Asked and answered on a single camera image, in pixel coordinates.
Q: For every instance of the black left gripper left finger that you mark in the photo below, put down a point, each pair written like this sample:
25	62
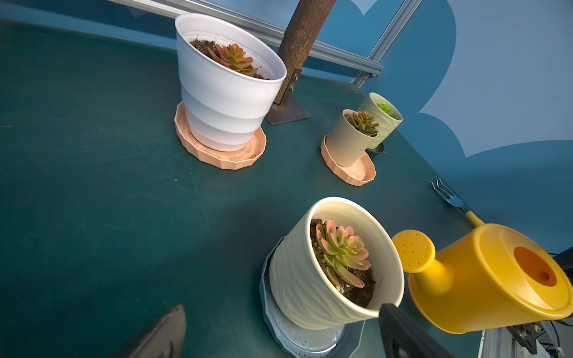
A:
164	337

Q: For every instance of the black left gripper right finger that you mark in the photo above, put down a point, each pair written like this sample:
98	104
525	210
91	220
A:
402	337

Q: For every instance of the yellow watering can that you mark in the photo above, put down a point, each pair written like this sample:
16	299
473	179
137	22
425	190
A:
493	277

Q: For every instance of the pink green rosette succulent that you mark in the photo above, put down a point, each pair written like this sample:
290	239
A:
339	252

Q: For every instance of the green red succulent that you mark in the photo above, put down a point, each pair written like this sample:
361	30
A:
363	122

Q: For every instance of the bright green succulent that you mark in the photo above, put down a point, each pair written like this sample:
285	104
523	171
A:
386	108

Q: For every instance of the red orange succulent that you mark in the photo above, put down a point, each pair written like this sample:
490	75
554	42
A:
234	58

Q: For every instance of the clear faceted saucer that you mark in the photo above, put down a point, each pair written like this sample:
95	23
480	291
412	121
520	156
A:
341	341

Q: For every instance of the cream ribbed pot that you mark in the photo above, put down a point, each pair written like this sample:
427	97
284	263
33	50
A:
304	293

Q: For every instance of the blue yellow garden fork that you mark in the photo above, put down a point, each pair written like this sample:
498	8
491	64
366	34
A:
453	199

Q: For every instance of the dark round saucer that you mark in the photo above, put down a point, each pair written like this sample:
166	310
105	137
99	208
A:
376	150

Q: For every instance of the small beige pot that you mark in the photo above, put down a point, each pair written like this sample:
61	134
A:
345	143

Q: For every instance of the pink faceted saucer left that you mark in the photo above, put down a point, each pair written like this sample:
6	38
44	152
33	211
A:
236	160

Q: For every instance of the pale green ribbed pot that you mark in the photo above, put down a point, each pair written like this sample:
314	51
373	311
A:
387	124

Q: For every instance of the large white pot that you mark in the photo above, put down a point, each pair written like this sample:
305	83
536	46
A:
223	107

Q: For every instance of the brown tree trunk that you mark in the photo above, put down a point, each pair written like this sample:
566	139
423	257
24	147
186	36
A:
299	37

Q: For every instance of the aluminium front rail base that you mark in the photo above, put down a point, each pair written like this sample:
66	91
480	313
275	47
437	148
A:
538	339

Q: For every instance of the metal tree base plate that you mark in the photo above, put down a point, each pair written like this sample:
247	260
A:
289	110

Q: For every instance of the aluminium frame post right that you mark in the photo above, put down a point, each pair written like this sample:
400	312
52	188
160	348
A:
397	23

